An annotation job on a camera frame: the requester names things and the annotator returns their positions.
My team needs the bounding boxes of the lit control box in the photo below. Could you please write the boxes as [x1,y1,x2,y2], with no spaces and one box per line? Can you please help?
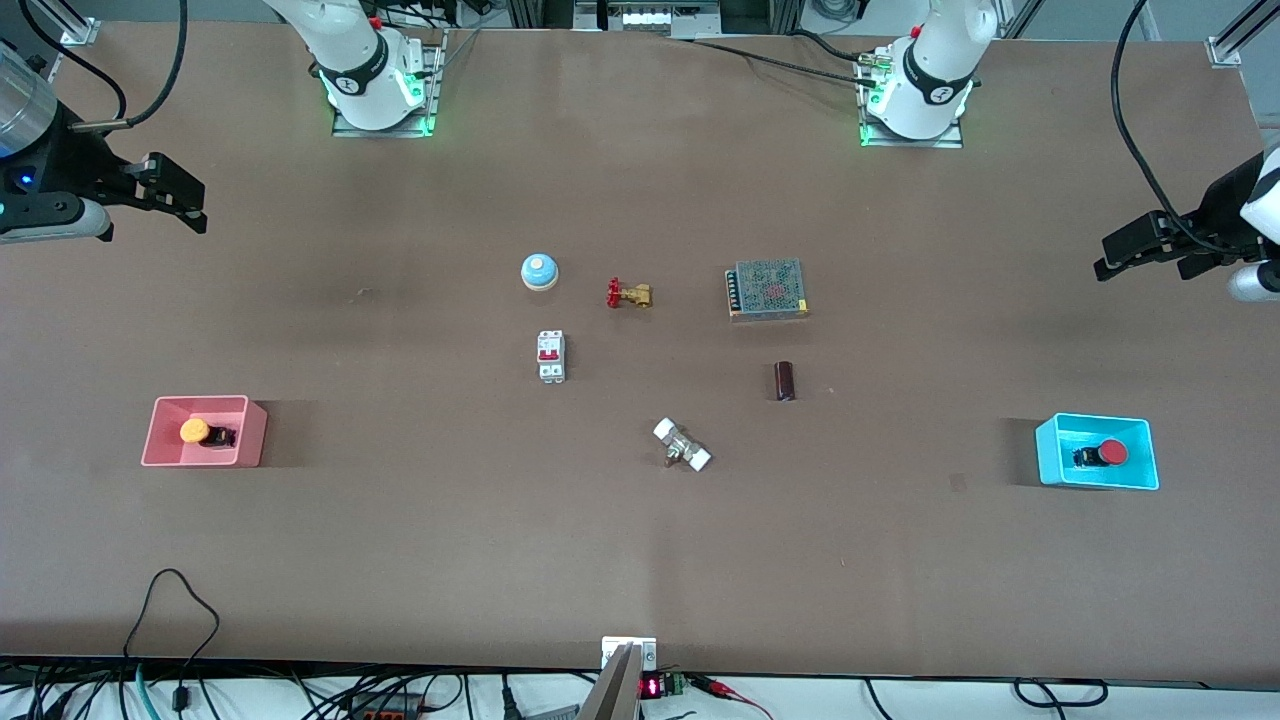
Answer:
[574,0,723,39]

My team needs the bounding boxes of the red clip lead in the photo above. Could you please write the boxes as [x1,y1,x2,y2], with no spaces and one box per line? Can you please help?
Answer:
[690,674,773,720]

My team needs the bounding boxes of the metal fitting white ends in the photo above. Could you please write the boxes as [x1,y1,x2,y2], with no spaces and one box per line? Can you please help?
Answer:
[652,417,713,473]

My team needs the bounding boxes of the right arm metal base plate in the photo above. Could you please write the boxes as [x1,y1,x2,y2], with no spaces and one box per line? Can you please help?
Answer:
[331,28,448,139]

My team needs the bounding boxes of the black coiled cable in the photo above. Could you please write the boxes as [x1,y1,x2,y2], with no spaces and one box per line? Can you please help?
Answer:
[1013,677,1110,710]

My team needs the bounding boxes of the thin black looped cable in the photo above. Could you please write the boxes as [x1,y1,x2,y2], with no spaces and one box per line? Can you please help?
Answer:
[122,568,222,713]

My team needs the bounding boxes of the yellow push button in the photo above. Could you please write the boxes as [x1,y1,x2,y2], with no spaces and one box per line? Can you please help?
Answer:
[178,417,238,449]

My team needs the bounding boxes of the pink plastic bin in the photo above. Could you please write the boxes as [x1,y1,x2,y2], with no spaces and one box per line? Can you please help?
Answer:
[140,395,269,469]

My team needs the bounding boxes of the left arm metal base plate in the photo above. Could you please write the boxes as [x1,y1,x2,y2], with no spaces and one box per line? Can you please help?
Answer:
[857,50,966,150]

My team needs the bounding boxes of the black cable on table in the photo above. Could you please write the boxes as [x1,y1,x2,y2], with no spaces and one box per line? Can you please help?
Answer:
[688,28,883,89]

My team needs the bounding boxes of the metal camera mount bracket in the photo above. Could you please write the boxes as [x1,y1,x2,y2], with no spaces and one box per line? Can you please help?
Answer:
[576,636,659,720]

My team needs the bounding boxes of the metal mesh power supply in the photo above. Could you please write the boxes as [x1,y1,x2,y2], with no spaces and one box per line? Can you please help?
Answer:
[726,259,810,322]

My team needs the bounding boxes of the aluminium frame profile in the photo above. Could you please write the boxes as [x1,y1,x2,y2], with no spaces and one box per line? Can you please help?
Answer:
[40,0,101,47]
[1205,0,1280,69]

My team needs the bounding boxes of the cyan plastic bin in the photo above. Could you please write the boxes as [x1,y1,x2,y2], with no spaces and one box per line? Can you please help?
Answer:
[1035,412,1161,492]

